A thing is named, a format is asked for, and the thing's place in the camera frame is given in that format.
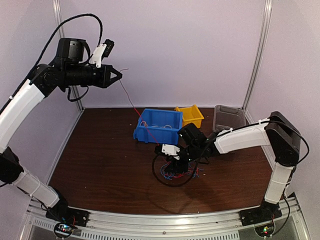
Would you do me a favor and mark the aluminium frame post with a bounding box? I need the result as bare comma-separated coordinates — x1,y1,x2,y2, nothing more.
242,0,273,111
52,0,84,112

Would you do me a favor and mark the aluminium front rail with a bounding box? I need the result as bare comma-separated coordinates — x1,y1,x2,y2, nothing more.
18,197,311,240

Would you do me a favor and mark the right aluminium frame post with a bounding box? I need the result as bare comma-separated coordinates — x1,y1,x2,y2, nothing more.
242,0,273,111

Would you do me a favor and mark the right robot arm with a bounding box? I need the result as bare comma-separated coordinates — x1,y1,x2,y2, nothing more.
159,111,301,221

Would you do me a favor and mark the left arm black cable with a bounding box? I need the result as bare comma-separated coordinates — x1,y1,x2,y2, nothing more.
34,13,104,73

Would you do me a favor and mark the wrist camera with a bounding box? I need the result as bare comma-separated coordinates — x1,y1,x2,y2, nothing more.
154,144,181,160
88,39,115,68

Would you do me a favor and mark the red cable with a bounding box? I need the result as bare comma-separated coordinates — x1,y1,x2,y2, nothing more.
118,67,201,180

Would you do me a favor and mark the blue plastic bin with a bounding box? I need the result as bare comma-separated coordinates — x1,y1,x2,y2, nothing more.
133,108,183,145

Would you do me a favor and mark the left aluminium frame post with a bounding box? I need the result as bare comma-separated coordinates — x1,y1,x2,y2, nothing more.
52,0,84,112

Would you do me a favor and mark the yellow plastic bin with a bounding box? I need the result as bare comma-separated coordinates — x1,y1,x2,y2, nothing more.
174,104,204,129

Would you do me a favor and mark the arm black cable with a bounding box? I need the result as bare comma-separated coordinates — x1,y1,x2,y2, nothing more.
34,13,104,73
151,147,208,188

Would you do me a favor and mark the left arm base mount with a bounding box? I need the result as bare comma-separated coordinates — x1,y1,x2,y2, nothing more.
41,188,89,227

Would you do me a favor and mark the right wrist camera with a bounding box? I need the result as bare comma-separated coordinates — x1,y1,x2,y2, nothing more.
154,144,181,160

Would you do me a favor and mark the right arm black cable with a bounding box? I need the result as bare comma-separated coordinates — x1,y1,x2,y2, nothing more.
151,147,208,188

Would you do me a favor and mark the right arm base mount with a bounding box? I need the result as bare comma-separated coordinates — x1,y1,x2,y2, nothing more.
239,199,283,226

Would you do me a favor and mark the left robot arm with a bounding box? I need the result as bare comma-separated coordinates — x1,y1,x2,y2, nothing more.
0,38,123,222

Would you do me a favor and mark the clear grey plastic container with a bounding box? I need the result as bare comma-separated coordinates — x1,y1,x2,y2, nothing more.
212,105,247,132

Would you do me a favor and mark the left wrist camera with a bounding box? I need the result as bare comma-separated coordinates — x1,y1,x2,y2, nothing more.
88,39,115,68

